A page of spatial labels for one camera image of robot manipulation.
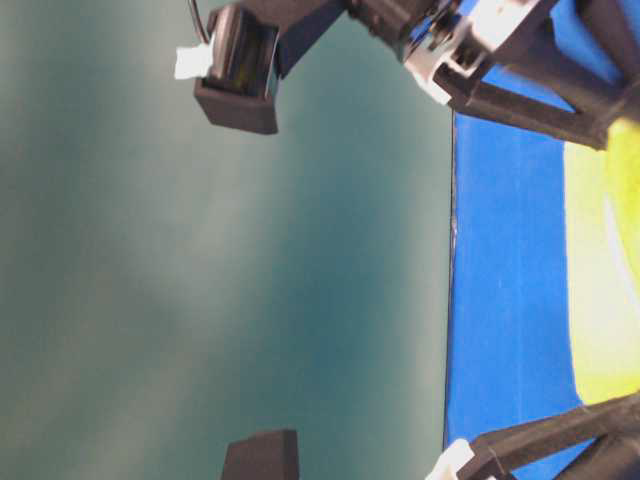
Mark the second black white gripper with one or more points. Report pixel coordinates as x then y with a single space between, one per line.
612 427

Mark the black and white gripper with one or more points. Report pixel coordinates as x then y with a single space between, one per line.
442 45

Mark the yellow-green towel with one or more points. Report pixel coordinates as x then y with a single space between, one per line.
601 198

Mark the blue table cover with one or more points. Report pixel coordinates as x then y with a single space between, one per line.
509 353

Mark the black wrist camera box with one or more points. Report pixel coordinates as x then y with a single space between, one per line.
246 48

